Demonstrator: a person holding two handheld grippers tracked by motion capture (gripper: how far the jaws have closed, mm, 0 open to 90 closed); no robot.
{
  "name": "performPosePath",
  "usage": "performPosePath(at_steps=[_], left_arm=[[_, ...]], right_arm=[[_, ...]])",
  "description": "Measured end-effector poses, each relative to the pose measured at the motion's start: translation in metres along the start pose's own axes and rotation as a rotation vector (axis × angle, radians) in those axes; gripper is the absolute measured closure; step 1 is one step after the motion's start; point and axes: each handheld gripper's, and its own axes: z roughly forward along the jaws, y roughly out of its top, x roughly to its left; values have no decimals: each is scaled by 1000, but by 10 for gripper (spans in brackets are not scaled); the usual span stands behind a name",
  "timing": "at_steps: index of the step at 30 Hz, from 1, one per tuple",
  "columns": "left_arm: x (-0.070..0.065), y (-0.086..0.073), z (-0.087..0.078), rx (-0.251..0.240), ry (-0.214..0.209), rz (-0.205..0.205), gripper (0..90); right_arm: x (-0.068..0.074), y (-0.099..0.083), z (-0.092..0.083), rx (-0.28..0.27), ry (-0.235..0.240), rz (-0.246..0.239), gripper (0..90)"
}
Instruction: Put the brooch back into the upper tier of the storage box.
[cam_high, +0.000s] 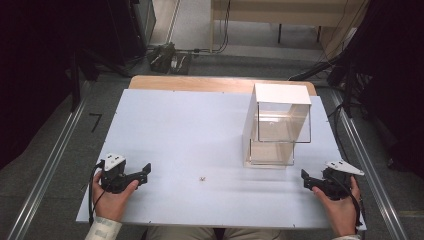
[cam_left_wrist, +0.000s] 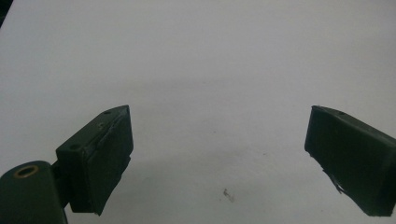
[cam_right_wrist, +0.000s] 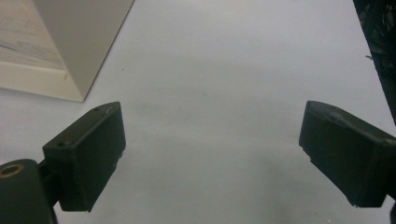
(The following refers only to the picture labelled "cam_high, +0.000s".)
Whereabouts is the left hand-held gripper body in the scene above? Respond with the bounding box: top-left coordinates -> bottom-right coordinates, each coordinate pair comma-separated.
99,152 -> 132,195

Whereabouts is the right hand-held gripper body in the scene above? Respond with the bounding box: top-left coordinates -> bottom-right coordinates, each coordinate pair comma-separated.
319,160 -> 366,201

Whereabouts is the person's left hand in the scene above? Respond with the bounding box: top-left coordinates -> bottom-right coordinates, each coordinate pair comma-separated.
92,171 -> 140,223

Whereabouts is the person's right hand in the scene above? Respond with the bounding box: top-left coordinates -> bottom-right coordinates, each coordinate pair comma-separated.
312,176 -> 362,238

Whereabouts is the clear box with white top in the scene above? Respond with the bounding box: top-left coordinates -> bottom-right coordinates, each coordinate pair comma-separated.
242,82 -> 313,169

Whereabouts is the wooden table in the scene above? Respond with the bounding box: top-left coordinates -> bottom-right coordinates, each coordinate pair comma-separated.
128,74 -> 318,97

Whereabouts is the black metal stand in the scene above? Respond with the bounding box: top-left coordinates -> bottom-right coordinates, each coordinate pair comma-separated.
68,46 -> 133,113

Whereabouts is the dark power strip bundle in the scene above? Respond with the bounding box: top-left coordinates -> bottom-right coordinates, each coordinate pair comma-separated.
147,41 -> 193,76

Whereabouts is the black curtain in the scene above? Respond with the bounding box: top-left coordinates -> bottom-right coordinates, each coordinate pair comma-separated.
346,0 -> 424,181
0,0 -> 111,171

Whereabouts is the black cabinet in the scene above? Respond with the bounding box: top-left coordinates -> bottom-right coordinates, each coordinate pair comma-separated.
105,0 -> 157,66

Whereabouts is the light wooden desk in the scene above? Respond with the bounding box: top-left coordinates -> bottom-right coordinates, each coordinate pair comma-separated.
209,0 -> 370,61

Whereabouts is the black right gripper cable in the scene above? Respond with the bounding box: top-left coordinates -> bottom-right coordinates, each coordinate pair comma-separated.
328,173 -> 365,228

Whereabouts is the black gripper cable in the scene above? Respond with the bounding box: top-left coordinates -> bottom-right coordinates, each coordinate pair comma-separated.
328,173 -> 365,228
87,159 -> 106,226

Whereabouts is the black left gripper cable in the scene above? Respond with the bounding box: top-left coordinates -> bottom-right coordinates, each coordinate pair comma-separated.
87,159 -> 106,226

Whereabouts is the metal floor rail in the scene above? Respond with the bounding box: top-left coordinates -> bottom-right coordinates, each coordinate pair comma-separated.
328,88 -> 409,240
6,79 -> 96,240

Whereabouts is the black floor cable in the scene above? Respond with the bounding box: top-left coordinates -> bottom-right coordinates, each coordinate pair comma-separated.
173,0 -> 233,56

